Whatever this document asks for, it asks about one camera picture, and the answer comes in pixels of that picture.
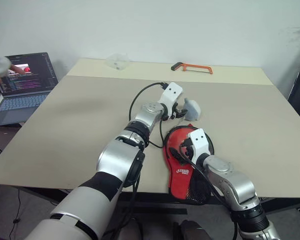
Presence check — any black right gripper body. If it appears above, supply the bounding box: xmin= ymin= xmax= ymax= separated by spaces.
xmin=181 ymin=138 xmax=197 ymax=161

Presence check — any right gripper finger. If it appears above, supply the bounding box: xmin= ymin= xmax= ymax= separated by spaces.
xmin=169 ymin=147 xmax=187 ymax=166

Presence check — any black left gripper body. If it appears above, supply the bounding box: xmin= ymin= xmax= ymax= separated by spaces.
xmin=167 ymin=100 xmax=183 ymax=121

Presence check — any red black mesh paddle case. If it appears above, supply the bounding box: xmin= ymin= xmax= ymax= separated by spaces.
xmin=162 ymin=124 xmax=216 ymax=205

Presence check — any grey rounded sponge block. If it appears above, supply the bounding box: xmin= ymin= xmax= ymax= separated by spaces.
xmin=183 ymin=97 xmax=202 ymax=122

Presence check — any person's bare hand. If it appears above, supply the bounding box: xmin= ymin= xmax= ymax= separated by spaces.
xmin=0 ymin=63 xmax=26 ymax=87

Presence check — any black table foot bar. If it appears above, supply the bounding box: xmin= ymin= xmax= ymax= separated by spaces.
xmin=136 ymin=207 xmax=188 ymax=216

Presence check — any dark rounded shape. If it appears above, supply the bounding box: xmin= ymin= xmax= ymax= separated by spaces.
xmin=173 ymin=219 xmax=211 ymax=240
xmin=119 ymin=217 xmax=143 ymax=240

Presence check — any clear plastic container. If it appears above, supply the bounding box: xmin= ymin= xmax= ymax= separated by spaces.
xmin=105 ymin=52 xmax=130 ymax=72

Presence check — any grey open laptop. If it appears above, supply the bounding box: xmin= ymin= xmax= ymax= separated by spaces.
xmin=0 ymin=51 xmax=59 ymax=128

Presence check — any dark side table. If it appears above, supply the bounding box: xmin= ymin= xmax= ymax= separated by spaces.
xmin=0 ymin=122 xmax=26 ymax=154

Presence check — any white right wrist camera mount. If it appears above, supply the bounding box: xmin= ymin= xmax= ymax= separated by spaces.
xmin=187 ymin=128 xmax=212 ymax=163

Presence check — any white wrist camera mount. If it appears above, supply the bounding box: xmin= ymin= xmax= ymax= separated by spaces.
xmin=187 ymin=128 xmax=212 ymax=163
xmin=157 ymin=81 xmax=185 ymax=120

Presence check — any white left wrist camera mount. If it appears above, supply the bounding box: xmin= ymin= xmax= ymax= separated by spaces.
xmin=157 ymin=81 xmax=185 ymax=120

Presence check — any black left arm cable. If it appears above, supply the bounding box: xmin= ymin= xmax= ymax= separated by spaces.
xmin=124 ymin=81 xmax=170 ymax=240

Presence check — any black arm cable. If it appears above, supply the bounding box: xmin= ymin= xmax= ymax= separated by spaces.
xmin=124 ymin=81 xmax=170 ymax=240
xmin=179 ymin=141 xmax=238 ymax=240

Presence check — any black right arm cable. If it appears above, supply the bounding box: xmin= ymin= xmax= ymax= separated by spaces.
xmin=179 ymin=141 xmax=238 ymax=240

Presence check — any orange hacksaw with black handle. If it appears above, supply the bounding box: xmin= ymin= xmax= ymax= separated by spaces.
xmin=171 ymin=61 xmax=214 ymax=75

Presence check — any black table frame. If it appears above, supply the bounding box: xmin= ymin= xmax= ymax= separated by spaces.
xmin=19 ymin=186 xmax=300 ymax=214

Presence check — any thin black floor cable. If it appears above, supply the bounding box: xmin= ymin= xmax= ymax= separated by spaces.
xmin=12 ymin=187 xmax=22 ymax=225

